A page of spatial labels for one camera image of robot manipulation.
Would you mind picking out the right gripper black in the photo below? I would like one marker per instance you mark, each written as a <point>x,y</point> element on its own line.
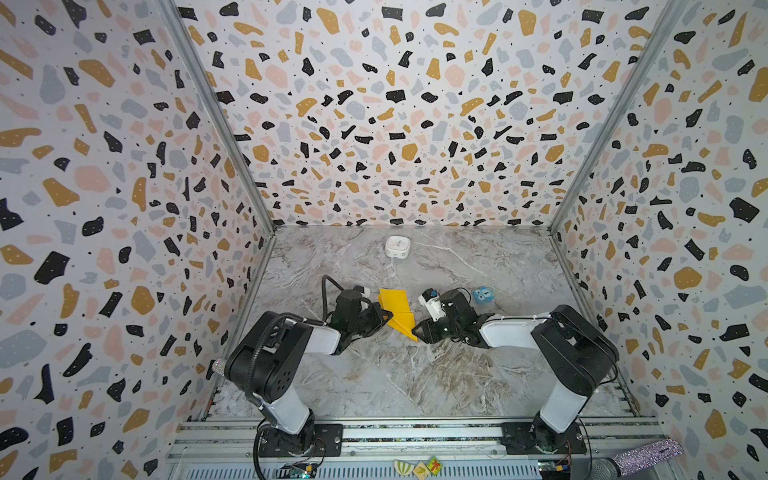
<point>433,327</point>

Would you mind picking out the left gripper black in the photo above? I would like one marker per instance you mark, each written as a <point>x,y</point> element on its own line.
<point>376,325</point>

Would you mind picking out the blue owl toy block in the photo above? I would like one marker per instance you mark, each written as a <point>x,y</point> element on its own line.
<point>483,295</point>

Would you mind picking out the glitter microphone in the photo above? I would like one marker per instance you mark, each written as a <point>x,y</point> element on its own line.
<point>219,366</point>
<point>632,461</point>

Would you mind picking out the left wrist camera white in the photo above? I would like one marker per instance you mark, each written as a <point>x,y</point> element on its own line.
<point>366,292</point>

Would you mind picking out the colourful stickers on rail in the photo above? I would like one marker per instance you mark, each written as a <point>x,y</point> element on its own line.
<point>420,470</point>

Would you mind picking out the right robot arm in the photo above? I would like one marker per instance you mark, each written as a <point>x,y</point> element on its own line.
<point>575,350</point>

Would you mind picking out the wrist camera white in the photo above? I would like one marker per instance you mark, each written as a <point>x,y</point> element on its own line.
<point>430,300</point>
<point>366,292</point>

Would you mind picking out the yellow square paper sheet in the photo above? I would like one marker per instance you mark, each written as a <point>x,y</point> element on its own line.
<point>396,302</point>

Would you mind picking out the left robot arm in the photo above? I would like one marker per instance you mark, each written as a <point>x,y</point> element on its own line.
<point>265,362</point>

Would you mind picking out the glitter microphone right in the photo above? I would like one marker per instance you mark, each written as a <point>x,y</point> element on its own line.
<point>632,461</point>

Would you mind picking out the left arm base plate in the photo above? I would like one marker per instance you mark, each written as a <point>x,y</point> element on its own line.
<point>324,439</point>

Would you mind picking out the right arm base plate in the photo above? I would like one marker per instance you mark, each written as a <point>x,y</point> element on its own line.
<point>530,438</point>

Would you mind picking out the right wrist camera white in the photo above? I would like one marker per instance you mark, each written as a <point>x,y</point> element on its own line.
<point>430,300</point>

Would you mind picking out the aluminium rail frame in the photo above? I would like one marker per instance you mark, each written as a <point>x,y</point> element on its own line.
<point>391,448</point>

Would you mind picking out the glitter microphone left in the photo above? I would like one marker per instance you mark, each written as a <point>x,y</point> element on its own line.
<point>219,366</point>

